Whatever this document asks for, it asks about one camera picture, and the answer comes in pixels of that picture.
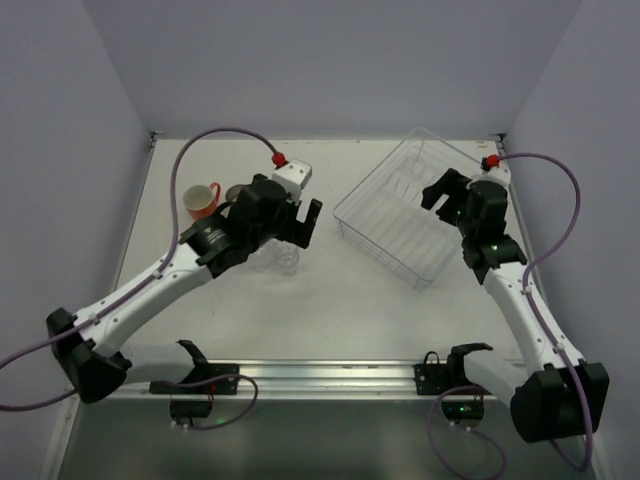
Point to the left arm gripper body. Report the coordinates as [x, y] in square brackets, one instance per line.
[292, 222]

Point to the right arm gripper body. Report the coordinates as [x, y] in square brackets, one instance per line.
[455, 201]

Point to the steel tumbler with cork band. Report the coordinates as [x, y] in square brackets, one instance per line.
[233, 192]

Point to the orange mug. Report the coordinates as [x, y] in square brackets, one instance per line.
[201, 201]

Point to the clear ribbed glass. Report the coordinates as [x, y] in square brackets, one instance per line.
[263, 259]

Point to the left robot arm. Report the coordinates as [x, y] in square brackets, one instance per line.
[87, 343]

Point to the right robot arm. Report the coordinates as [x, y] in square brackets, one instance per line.
[560, 394]

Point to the right controller box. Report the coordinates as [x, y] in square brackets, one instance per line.
[467, 413]

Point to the controller box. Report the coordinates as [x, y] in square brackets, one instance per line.
[467, 413]
[187, 411]

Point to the left controller box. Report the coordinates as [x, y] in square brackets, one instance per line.
[187, 411]

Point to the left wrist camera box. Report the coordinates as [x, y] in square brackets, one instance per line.
[293, 177]

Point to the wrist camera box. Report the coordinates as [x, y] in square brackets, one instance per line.
[293, 177]
[500, 175]

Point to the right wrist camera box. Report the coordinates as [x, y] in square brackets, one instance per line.
[500, 175]

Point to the white wire dish rack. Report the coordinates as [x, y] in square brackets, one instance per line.
[382, 214]

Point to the aluminium mounting rail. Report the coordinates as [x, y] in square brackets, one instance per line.
[320, 377]

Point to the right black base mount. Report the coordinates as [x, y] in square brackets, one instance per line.
[433, 377]

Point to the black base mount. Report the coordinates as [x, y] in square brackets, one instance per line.
[200, 373]
[433, 377]

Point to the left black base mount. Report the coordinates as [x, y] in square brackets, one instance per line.
[200, 373]

